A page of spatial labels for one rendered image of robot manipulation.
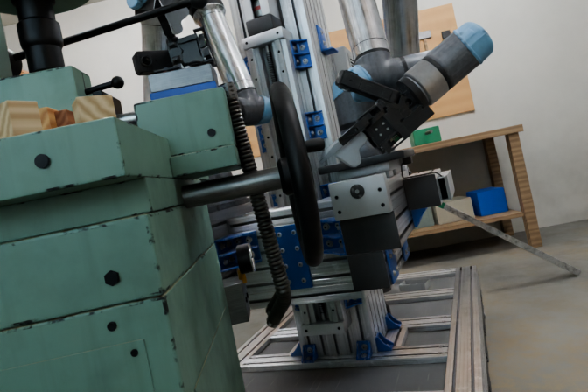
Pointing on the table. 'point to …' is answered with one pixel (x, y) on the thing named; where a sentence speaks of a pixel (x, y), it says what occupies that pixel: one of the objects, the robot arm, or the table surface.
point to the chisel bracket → (46, 87)
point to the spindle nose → (38, 29)
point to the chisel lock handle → (107, 85)
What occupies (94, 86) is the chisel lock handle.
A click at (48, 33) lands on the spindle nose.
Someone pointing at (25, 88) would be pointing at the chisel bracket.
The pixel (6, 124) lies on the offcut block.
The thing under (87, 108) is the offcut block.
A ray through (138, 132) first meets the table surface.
